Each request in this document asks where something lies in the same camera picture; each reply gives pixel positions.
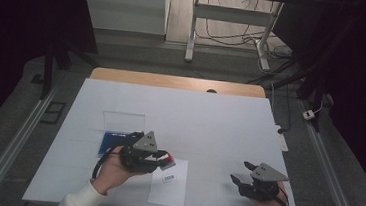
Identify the black metal stand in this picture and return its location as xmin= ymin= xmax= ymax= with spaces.
xmin=39 ymin=35 xmax=101 ymax=105
xmin=242 ymin=52 xmax=330 ymax=133

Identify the small white adapter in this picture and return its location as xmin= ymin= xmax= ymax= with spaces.
xmin=302 ymin=99 xmax=325 ymax=122

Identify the red and white stamp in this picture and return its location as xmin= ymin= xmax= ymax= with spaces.
xmin=156 ymin=151 xmax=178 ymax=173

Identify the person's left hand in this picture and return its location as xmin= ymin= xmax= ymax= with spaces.
xmin=90 ymin=144 xmax=145 ymax=199

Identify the white metal stand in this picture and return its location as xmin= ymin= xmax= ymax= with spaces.
xmin=194 ymin=0 xmax=298 ymax=61

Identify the large white table board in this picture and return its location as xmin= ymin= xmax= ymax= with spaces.
xmin=21 ymin=73 xmax=312 ymax=206

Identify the white paper sheet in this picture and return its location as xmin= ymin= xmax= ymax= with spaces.
xmin=146 ymin=155 xmax=190 ymax=206

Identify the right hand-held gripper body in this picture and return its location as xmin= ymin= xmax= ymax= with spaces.
xmin=237 ymin=160 xmax=291 ymax=204

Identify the blue ink pad case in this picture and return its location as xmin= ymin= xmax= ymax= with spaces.
xmin=97 ymin=110 xmax=147 ymax=162

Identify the wooden table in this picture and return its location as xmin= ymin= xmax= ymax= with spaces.
xmin=89 ymin=67 xmax=268 ymax=99

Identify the aluminium floor rail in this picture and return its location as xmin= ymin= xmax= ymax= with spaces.
xmin=290 ymin=99 xmax=366 ymax=206
xmin=0 ymin=80 xmax=60 ymax=206

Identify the white partition panel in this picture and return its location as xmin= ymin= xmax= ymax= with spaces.
xmin=77 ymin=0 xmax=171 ymax=36

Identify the white-legged desk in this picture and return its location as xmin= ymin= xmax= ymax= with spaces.
xmin=74 ymin=0 xmax=324 ymax=76

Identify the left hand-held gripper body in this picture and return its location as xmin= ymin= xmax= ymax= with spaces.
xmin=117 ymin=128 xmax=170 ymax=177

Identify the black floor frame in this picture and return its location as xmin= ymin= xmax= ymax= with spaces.
xmin=40 ymin=100 xmax=67 ymax=127

